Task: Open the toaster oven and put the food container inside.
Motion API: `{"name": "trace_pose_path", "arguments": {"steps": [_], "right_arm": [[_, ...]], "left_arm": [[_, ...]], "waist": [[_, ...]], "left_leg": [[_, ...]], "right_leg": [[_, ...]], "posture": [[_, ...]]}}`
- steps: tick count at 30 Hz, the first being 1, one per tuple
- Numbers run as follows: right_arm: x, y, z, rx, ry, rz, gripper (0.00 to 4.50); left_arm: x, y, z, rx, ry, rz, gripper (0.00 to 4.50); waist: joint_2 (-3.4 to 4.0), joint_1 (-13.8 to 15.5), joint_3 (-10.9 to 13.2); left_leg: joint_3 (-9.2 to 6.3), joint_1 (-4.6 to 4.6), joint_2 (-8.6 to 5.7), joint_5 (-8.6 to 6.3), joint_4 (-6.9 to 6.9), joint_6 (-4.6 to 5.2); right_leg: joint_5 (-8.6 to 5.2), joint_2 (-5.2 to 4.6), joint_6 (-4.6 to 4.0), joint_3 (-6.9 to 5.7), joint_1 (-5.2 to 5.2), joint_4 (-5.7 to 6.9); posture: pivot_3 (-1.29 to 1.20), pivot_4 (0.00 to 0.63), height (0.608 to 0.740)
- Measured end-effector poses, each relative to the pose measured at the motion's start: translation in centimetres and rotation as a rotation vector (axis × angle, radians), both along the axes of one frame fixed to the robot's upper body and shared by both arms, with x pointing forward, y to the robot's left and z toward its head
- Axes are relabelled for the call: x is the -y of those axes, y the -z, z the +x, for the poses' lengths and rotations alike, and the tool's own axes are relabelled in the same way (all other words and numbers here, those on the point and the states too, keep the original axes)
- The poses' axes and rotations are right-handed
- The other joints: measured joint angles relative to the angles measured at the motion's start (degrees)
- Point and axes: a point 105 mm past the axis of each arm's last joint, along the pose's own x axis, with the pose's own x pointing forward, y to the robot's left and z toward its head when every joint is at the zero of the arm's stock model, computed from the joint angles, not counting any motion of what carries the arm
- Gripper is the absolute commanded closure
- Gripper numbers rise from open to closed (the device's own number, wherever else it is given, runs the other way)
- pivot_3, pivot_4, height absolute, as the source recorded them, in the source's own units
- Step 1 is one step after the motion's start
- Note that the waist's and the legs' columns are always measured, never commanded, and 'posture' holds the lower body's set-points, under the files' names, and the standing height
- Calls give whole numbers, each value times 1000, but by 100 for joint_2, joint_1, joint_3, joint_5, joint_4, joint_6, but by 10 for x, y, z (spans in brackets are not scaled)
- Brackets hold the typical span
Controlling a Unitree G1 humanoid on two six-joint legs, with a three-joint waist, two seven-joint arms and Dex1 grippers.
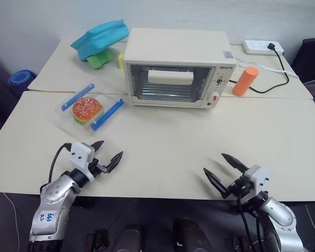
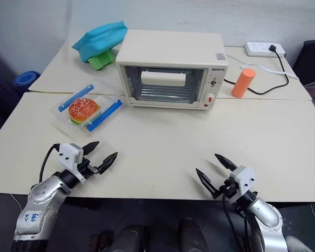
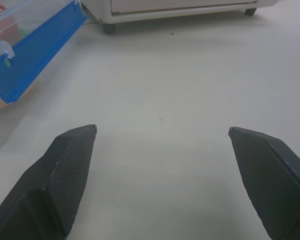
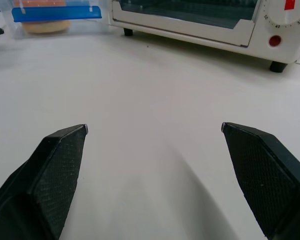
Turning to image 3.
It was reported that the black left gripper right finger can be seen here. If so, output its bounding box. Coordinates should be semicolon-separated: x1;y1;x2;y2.
228;126;300;240

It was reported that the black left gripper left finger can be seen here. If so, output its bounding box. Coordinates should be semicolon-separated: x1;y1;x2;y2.
0;124;98;240

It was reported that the clear blue-rimmed storage box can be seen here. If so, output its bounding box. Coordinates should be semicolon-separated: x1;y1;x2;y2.
0;0;90;153

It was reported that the red object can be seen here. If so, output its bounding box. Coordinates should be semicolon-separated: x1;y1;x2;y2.
0;0;21;47

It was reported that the white appliance with black feet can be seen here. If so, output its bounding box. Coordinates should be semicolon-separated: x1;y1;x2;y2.
80;0;280;34

